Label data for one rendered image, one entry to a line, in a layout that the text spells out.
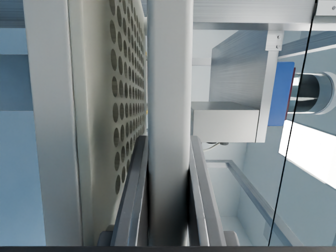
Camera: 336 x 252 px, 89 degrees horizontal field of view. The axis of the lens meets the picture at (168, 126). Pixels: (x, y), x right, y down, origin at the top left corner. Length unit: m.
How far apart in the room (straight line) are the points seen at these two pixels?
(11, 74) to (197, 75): 3.37
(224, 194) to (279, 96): 4.46
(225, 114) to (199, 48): 3.40
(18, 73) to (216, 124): 0.71
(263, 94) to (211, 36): 3.45
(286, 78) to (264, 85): 0.09
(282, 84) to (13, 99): 0.93
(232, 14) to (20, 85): 0.73
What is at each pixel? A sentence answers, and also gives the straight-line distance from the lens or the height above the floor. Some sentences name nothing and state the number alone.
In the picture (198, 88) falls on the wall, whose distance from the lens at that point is 3.86.
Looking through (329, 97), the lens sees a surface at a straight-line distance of 0.61.
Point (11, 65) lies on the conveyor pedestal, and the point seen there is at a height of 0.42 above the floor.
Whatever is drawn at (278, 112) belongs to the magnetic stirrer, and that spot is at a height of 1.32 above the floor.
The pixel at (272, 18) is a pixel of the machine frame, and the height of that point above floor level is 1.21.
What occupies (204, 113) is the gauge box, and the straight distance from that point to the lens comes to 0.53.
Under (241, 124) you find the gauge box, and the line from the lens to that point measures 0.57.
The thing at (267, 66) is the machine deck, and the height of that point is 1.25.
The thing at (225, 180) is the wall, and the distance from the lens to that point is 4.75.
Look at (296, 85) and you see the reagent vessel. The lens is 0.71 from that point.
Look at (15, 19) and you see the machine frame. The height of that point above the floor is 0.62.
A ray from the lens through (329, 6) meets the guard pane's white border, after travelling 0.60.
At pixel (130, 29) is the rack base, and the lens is 0.20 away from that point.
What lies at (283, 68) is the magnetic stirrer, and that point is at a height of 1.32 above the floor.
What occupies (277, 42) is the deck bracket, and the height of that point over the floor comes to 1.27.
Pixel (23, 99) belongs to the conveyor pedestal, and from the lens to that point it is 0.83.
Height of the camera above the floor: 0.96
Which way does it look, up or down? 1 degrees up
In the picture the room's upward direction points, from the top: 90 degrees clockwise
